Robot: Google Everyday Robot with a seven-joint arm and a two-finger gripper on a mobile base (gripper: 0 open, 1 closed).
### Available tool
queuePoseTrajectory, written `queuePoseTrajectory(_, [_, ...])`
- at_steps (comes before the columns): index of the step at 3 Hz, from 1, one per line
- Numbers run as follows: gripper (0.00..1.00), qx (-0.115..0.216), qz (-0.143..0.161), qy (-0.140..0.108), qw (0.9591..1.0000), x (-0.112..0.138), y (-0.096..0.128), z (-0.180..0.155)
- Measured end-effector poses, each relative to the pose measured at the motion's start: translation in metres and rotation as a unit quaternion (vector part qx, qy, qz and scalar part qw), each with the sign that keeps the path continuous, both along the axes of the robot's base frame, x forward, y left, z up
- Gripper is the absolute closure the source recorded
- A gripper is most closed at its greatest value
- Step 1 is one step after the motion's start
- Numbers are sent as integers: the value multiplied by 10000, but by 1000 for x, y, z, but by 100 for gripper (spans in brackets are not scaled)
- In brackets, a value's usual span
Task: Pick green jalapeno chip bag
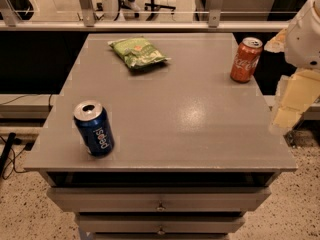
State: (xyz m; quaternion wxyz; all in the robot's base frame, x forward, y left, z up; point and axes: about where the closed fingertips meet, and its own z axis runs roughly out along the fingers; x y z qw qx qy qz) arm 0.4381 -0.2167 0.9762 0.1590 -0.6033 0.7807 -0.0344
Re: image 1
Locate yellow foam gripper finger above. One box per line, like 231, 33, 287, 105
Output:
269, 68, 320, 135
264, 28, 287, 53

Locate green jalapeno chip bag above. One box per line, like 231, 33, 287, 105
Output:
108, 37, 167, 70

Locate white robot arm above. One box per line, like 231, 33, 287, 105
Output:
264, 0, 320, 134

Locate orange Coca-Cola can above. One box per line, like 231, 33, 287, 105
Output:
230, 37, 263, 83

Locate grey drawer cabinet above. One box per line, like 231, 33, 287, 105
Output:
25, 33, 296, 240

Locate black chair base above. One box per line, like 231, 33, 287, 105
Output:
144, 0, 176, 21

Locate blue Pepsi can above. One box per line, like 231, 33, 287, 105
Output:
73, 100, 114, 157

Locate upper grey drawer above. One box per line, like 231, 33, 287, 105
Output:
47, 187, 271, 212

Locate grey drawer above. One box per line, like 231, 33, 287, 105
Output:
76, 214, 245, 234
47, 187, 271, 212

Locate lower grey drawer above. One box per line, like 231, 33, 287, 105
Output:
76, 214, 245, 234

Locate metal railing with glass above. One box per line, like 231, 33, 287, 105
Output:
0, 0, 320, 33

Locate black floor cable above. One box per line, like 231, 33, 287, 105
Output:
0, 132, 34, 181

